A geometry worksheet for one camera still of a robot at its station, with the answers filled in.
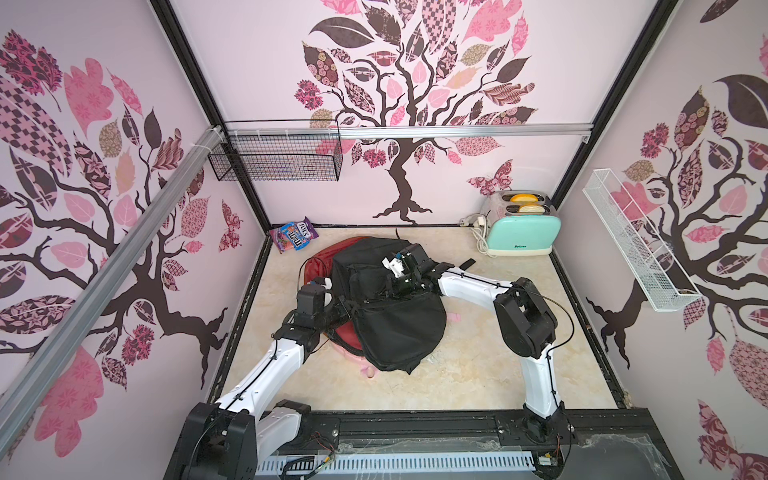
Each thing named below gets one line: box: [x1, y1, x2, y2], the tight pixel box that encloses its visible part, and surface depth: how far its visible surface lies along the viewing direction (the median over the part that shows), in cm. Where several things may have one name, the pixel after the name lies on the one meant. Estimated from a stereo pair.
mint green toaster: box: [484, 190, 562, 256], surface depth 106 cm
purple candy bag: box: [269, 216, 320, 254], surface depth 116 cm
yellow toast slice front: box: [519, 205, 545, 213], surface depth 103 cm
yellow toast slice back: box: [510, 193, 539, 204], surface depth 105 cm
